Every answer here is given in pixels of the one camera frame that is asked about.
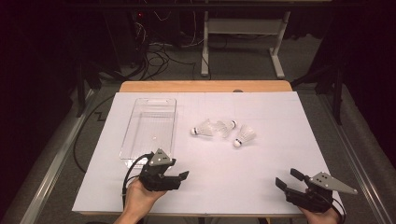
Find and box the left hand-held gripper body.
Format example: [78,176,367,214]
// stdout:
[138,147,182,192]

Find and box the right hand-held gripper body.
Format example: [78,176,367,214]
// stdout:
[284,172,359,214]

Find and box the clear plastic container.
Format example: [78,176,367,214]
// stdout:
[119,97,177,169]

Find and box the white feather shuttlecock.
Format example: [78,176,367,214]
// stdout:
[190,119,216,138]
[233,123,258,148]
[215,119,238,139]

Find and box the person's right hand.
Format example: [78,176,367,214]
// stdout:
[299,206,343,224]

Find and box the person's left hand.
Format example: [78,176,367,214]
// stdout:
[122,178,168,217]

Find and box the white table cover board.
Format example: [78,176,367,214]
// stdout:
[72,91,347,217]

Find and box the wooden table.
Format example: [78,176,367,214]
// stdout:
[78,79,337,218]

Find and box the black metal stand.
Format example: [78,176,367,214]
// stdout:
[290,59,347,126]
[74,59,106,119]

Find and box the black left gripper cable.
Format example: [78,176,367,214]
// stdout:
[121,152,154,216]

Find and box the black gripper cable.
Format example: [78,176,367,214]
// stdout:
[121,152,154,216]
[323,194,347,224]

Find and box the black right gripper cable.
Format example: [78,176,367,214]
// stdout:
[323,194,347,224]

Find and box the aluminium floor rail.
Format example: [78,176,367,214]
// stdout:
[6,88,96,224]
[317,92,396,224]

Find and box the black floor cable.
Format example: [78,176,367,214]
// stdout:
[73,94,116,174]

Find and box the bundle of floor cables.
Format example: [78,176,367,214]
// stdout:
[122,40,200,82]

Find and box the white metal desk frame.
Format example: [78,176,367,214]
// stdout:
[200,10,292,79]

